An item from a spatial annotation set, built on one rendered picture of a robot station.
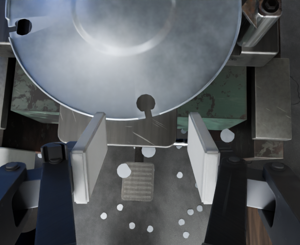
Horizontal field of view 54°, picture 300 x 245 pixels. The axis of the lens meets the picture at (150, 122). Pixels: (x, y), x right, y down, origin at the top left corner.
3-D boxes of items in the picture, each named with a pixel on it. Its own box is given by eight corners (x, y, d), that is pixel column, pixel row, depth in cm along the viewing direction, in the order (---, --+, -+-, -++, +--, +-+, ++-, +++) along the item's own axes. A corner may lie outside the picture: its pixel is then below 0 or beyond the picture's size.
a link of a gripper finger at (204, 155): (205, 151, 14) (221, 151, 14) (188, 111, 21) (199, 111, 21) (202, 205, 15) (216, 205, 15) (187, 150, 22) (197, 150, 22)
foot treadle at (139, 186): (152, 199, 98) (152, 201, 93) (123, 198, 99) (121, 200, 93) (158, 33, 107) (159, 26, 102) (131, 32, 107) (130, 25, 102)
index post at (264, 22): (256, 47, 44) (285, 14, 34) (236, 46, 44) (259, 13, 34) (256, 29, 44) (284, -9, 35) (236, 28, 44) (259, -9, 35)
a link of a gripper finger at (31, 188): (64, 212, 13) (-1, 212, 13) (87, 163, 18) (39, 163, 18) (61, 183, 13) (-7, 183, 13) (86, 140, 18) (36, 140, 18)
